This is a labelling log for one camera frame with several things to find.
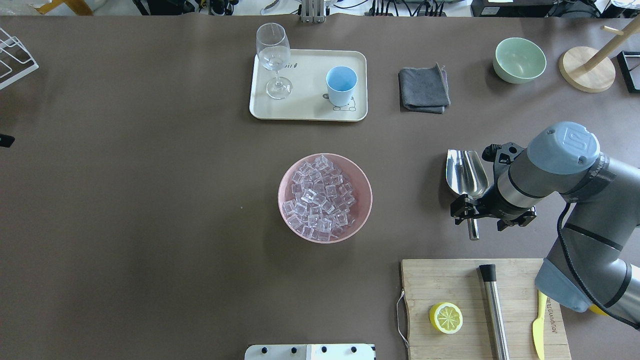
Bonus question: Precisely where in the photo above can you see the green bowl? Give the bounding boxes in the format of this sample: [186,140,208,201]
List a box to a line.
[493,38,547,84]

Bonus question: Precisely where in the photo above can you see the metal ice scoop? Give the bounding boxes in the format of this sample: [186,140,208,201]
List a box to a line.
[446,149,489,241]

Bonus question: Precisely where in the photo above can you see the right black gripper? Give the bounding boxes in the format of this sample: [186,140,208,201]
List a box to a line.
[450,142,537,231]

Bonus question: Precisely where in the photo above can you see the lemon half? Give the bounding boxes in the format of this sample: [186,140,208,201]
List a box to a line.
[429,301,464,335]

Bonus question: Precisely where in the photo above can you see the wooden cutting board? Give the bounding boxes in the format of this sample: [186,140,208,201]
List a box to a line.
[400,259,543,360]

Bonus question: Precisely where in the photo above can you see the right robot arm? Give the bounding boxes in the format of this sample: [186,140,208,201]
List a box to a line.
[450,121,640,330]

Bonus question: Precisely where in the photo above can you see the cream serving tray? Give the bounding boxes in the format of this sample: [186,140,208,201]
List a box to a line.
[249,48,368,122]

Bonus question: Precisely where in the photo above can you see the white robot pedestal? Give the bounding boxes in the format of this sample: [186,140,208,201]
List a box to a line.
[244,342,377,360]

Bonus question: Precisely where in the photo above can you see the pink bowl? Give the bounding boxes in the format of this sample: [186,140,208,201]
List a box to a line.
[278,153,373,244]

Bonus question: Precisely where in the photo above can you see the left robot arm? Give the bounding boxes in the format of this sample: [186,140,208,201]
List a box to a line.
[0,134,15,148]

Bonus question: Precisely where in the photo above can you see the clear ice cubes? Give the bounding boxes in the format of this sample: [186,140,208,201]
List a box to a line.
[279,153,357,243]

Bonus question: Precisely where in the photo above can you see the white wire cup rack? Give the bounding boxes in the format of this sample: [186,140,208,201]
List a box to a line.
[0,28,40,89]

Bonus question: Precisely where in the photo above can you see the light blue cup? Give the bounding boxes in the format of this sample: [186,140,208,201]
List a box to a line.
[326,66,358,107]

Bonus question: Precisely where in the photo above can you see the wine glass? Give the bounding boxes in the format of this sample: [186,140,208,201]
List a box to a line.
[256,22,293,100]

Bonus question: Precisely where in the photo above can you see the grey folded cloth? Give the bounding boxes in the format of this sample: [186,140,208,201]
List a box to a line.
[398,63,451,114]

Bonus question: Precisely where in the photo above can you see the yellow plastic knife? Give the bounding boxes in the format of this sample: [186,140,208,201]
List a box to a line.
[531,289,547,360]

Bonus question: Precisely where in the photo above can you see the wooden glass stand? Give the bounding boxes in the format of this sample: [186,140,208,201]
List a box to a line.
[558,17,640,93]

